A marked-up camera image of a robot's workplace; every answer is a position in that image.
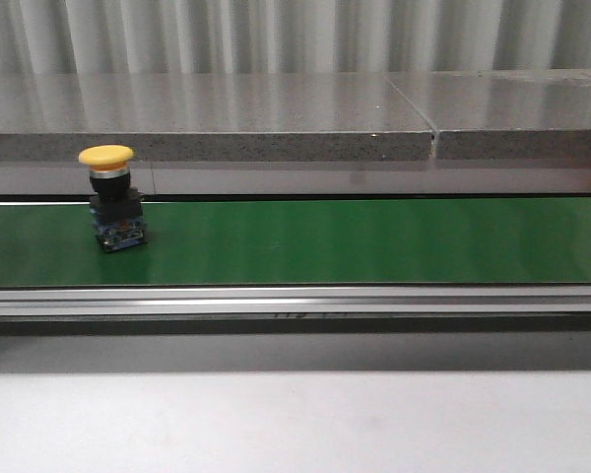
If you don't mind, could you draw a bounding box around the green conveyor belt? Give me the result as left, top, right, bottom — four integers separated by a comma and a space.
0, 197, 591, 288

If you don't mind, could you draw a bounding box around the grey speckled stone countertop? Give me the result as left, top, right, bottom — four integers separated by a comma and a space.
0, 70, 591, 167

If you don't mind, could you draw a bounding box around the white corrugated curtain backdrop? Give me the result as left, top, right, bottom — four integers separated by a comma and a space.
0, 1, 591, 74

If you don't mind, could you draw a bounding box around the aluminium conveyor frame rail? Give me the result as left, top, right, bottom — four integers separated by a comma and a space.
0, 284, 591, 322

